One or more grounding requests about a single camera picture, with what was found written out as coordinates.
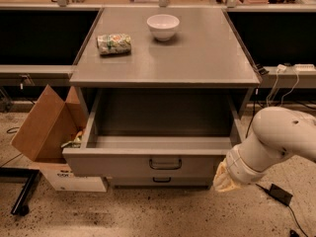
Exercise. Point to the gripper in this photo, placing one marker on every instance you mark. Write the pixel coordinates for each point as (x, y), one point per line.
(234, 166)

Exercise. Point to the grey top drawer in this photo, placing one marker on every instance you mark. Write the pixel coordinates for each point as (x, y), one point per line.
(156, 133)

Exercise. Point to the grey drawer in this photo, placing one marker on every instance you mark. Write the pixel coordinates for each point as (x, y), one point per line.
(161, 182)
(156, 133)

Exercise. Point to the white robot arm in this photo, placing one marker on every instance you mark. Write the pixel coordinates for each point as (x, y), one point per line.
(277, 134)

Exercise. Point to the grey lower drawer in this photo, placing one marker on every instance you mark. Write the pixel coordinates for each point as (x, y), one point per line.
(161, 182)

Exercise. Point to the black power adapter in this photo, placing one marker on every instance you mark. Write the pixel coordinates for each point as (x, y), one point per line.
(280, 195)

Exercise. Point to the white power strip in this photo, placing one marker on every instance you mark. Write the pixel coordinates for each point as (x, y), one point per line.
(305, 67)

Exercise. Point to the grey metal cabinet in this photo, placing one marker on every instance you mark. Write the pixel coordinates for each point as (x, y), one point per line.
(203, 54)

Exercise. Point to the white ceramic bowl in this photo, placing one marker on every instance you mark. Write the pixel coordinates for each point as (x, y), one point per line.
(163, 26)

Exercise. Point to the green white snack bag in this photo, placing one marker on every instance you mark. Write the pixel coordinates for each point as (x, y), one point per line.
(113, 44)

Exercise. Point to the brown cardboard box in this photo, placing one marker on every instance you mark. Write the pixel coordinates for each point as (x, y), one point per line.
(51, 126)

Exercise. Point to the black metal stand leg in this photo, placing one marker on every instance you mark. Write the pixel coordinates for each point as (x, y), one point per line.
(28, 178)

